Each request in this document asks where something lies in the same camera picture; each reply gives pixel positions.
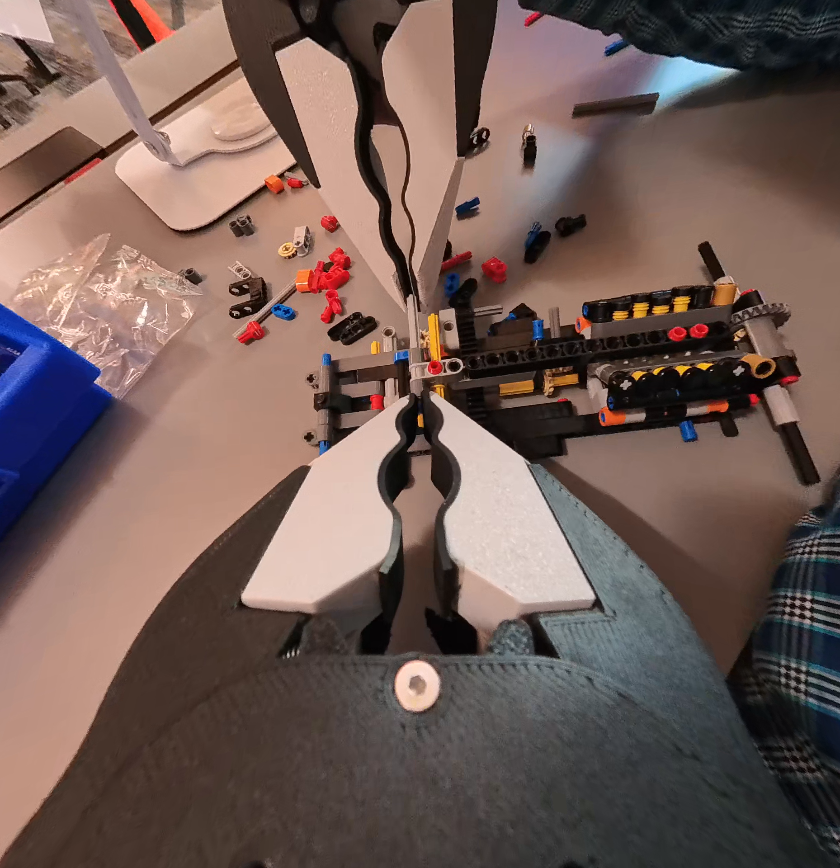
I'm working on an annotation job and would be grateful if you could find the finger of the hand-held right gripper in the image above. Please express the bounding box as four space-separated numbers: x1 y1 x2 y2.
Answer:
274 37 421 316
381 3 467 309

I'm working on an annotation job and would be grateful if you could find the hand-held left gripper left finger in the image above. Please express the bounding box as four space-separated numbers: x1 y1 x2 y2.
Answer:
240 393 421 645

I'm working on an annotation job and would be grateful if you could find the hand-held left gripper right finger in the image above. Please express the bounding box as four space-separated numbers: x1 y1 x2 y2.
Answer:
423 390 599 652

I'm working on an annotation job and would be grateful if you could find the lego car chassis model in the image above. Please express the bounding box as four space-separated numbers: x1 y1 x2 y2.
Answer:
301 241 822 486

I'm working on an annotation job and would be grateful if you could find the grey long lego axle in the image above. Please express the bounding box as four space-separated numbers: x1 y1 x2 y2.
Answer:
233 280 300 341

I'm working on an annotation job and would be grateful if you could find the black three-hole lego liftarm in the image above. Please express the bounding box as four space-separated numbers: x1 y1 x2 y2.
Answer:
326 312 379 344

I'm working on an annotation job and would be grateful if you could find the white tablet stand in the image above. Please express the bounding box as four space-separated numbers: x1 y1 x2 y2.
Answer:
74 0 306 233

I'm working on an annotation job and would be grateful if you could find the clear empty plastic bag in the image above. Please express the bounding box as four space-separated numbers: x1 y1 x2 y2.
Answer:
9 234 205 397

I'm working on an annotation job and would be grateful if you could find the blue plastic bin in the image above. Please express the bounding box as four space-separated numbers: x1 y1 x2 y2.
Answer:
0 295 114 557

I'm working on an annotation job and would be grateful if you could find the person's plaid clothing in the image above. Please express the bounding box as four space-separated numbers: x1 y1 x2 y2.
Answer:
728 461 840 868

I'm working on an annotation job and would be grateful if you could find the black u-shaped lego bracket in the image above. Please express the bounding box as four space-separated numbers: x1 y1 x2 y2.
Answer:
228 277 270 320

